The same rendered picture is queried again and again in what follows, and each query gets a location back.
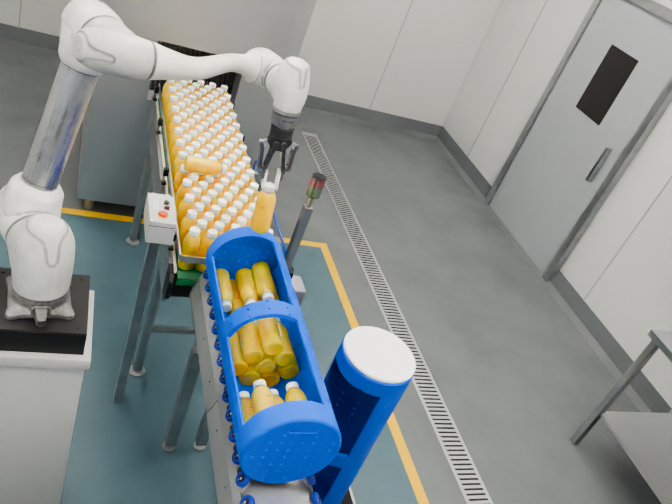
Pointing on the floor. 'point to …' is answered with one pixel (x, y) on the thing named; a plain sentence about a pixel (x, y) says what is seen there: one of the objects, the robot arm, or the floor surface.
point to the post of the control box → (136, 320)
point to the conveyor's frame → (162, 284)
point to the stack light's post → (298, 233)
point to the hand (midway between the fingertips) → (270, 179)
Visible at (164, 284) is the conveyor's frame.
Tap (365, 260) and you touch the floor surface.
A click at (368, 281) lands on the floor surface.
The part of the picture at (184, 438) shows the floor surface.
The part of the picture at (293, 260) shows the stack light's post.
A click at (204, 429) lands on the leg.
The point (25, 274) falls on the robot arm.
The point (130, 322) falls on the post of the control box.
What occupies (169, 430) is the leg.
